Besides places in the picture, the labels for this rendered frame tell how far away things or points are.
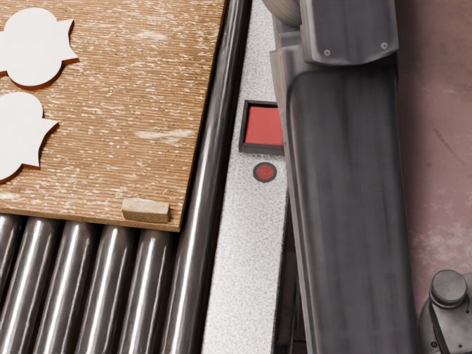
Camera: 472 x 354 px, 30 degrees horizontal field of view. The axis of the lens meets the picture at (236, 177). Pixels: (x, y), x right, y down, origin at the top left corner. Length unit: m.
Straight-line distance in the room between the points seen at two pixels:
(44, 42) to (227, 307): 0.47
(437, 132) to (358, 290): 1.90
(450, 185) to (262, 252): 1.21
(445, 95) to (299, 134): 1.98
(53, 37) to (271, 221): 0.42
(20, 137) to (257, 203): 0.32
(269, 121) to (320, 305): 0.75
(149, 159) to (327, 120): 0.74
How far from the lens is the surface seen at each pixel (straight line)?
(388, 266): 0.44
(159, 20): 1.29
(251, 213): 1.12
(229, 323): 1.06
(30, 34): 1.30
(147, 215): 1.09
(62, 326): 1.08
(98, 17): 1.31
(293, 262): 1.18
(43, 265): 1.13
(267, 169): 1.15
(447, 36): 2.53
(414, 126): 2.33
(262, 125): 1.17
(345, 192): 0.43
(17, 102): 1.22
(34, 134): 1.19
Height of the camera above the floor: 1.89
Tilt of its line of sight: 58 degrees down
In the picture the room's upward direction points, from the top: 5 degrees counter-clockwise
